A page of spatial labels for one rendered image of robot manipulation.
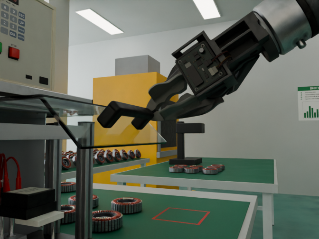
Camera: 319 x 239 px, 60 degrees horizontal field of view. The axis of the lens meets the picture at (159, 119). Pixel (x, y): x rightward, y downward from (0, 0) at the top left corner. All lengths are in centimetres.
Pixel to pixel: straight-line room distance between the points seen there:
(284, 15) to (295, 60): 526
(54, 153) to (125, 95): 347
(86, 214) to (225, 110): 497
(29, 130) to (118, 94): 371
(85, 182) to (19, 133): 22
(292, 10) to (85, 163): 53
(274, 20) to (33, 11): 49
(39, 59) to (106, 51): 620
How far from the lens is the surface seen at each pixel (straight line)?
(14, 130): 56
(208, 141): 559
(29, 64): 64
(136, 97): 410
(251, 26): 37
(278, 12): 38
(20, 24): 65
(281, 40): 38
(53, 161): 76
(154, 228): 87
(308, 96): 553
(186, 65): 37
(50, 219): 54
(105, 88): 439
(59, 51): 475
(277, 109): 548
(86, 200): 72
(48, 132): 61
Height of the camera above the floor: 102
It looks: 4 degrees up
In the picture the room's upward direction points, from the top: straight up
